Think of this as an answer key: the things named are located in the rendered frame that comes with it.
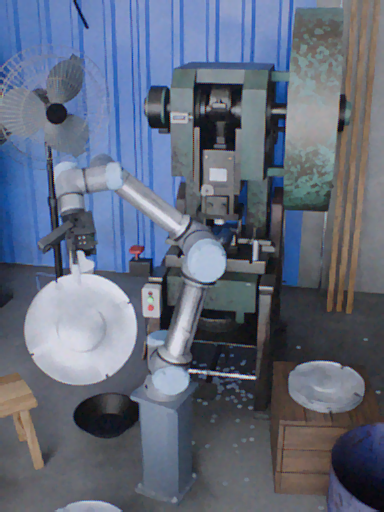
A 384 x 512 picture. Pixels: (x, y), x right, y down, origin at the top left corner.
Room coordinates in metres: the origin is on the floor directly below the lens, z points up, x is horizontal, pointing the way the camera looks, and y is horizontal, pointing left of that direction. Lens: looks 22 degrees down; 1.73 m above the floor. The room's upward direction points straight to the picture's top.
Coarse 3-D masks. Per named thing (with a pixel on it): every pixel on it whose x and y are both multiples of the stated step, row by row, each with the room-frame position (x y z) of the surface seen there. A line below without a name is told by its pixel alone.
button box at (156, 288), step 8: (144, 288) 2.32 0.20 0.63; (152, 288) 2.32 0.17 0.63; (160, 288) 2.33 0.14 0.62; (144, 296) 2.32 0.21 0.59; (152, 296) 2.31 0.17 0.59; (160, 296) 2.33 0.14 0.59; (144, 304) 2.32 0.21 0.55; (152, 304) 2.31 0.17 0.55; (160, 304) 2.32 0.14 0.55; (144, 312) 2.32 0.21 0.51; (152, 312) 2.31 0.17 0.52; (160, 312) 2.32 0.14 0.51
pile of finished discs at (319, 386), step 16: (304, 368) 2.07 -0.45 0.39; (320, 368) 2.07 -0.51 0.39; (336, 368) 2.07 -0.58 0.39; (304, 384) 1.96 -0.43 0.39; (320, 384) 1.95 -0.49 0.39; (336, 384) 1.95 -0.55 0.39; (352, 384) 1.96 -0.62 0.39; (304, 400) 1.88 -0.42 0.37; (320, 400) 1.85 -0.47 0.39; (336, 400) 1.85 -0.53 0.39; (352, 400) 1.85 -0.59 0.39
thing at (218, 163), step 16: (208, 144) 2.65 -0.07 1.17; (224, 144) 2.58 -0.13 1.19; (208, 160) 2.53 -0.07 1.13; (224, 160) 2.52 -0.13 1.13; (208, 176) 2.53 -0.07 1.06; (224, 176) 2.52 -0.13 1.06; (208, 192) 2.52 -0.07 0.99; (224, 192) 2.52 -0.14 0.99; (208, 208) 2.50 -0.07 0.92; (224, 208) 2.48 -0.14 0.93
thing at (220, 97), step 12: (216, 84) 2.58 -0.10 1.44; (228, 84) 2.58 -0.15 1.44; (216, 96) 2.54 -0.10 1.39; (228, 96) 2.54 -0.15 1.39; (216, 108) 2.52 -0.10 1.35; (228, 108) 2.53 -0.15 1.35; (216, 120) 2.56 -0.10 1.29; (228, 120) 2.56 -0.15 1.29; (216, 132) 2.56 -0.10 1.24; (228, 132) 2.56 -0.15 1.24
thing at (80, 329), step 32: (64, 288) 1.44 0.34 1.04; (96, 288) 1.45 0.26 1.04; (32, 320) 1.38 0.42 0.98; (64, 320) 1.39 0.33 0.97; (96, 320) 1.40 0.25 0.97; (128, 320) 1.42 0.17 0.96; (32, 352) 1.34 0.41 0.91; (64, 352) 1.35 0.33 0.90; (96, 352) 1.36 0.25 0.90; (128, 352) 1.37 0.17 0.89
